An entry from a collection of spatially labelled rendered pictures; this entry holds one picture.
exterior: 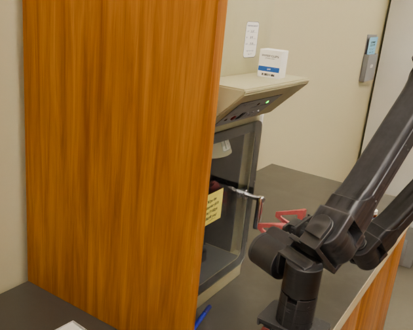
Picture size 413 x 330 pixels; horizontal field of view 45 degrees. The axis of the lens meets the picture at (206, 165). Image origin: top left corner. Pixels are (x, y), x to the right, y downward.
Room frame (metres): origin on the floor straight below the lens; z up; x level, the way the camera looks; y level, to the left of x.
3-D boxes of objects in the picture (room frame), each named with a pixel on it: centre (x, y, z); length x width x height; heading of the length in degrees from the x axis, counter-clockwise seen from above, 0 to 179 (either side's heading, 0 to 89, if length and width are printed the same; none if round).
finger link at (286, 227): (1.10, -0.19, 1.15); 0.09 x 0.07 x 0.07; 57
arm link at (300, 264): (0.68, -0.16, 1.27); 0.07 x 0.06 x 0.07; 36
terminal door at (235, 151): (1.09, -0.05, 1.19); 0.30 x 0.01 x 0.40; 148
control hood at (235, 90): (1.07, -0.09, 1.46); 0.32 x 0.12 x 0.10; 149
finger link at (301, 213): (1.16, -0.22, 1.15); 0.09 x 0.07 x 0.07; 57
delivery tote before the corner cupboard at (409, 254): (3.45, -1.39, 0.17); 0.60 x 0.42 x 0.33; 57
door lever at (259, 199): (1.17, -0.13, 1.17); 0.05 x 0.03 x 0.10; 58
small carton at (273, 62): (1.12, -0.13, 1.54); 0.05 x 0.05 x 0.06; 66
